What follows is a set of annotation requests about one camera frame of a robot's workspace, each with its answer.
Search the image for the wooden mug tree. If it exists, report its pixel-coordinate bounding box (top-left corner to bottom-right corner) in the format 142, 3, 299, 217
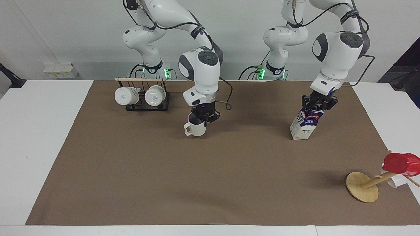
346, 150, 420, 203

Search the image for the white mug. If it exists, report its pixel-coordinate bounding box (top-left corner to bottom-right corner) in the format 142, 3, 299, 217
144, 85, 166, 107
114, 86, 141, 106

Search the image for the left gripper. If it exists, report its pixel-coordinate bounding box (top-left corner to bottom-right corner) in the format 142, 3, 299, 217
301, 90, 339, 114

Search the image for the red plastic cup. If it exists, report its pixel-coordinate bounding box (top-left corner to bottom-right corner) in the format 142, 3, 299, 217
382, 152, 420, 178

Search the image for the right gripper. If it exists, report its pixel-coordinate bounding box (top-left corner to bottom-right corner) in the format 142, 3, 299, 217
190, 101, 221, 127

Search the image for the cream mug with handle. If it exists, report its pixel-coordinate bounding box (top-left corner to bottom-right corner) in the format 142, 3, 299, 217
183, 114, 207, 137

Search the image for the black cable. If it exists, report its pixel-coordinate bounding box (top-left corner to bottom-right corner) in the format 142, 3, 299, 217
238, 49, 271, 81
129, 63, 145, 81
341, 54, 375, 87
217, 76, 234, 111

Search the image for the small white cup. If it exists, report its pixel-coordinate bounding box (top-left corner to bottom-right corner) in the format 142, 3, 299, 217
380, 167, 408, 188

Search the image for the white and blue milk carton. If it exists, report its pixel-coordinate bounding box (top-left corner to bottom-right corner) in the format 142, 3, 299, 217
290, 108, 325, 141

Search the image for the black wire mug rack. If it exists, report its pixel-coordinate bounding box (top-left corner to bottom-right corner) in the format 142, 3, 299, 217
115, 77, 171, 112

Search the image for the black stand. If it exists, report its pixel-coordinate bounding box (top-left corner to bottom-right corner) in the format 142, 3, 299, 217
377, 37, 420, 109
0, 62, 27, 89

